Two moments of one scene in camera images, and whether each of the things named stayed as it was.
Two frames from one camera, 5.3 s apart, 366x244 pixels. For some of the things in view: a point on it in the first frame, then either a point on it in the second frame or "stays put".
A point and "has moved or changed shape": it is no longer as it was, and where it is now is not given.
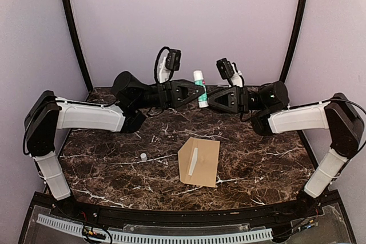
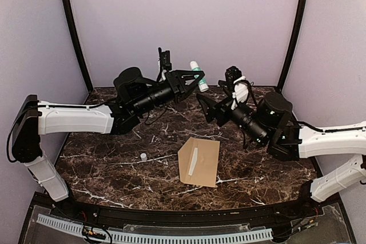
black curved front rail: (154, 218) stays put
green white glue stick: (203, 100) has moved or changed shape
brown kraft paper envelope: (205, 172) stays put
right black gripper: (237, 99) to (211, 114)
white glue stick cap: (143, 156) stays put
